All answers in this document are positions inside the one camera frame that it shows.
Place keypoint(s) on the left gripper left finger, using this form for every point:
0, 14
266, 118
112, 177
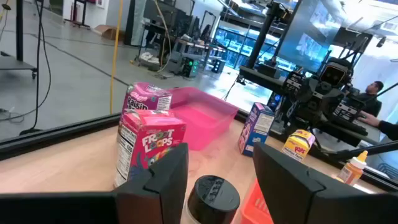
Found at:
164, 193

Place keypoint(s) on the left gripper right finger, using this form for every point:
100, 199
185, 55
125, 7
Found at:
280, 186

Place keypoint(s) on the yellow Corn Pops box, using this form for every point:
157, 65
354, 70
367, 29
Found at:
298, 144

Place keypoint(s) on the black-lid spice jar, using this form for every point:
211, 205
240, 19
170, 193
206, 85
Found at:
213, 199

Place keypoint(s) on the red Froot Loops box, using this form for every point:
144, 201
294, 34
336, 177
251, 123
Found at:
149, 137

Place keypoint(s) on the blue cereal box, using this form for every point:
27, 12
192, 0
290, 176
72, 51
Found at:
255, 130

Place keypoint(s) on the yellow food colouring bottle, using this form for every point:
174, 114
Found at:
351, 171

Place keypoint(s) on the person's forearm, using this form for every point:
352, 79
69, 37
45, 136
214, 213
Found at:
388, 129

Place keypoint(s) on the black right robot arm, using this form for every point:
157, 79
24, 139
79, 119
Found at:
342, 132

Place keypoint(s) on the orange plastic basket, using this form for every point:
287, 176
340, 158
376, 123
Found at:
253, 208

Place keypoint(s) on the person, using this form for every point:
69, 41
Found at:
371, 101

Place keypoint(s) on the person's hand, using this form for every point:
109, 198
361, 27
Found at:
368, 119

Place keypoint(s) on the large monitor screen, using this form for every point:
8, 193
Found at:
311, 31

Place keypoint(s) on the black monitor stand pole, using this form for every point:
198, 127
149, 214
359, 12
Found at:
262, 34

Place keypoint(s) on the pink plastic tray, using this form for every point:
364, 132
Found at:
202, 118

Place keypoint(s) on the magenta Raisin Bran box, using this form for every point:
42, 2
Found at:
143, 99

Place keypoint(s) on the grey work desk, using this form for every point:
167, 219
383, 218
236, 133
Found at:
186, 43

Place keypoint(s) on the cardboard box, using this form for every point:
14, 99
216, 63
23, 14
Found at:
105, 31

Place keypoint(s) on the grey rolling cart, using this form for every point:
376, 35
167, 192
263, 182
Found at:
19, 31

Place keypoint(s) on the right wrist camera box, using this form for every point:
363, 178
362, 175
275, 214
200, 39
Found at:
334, 74

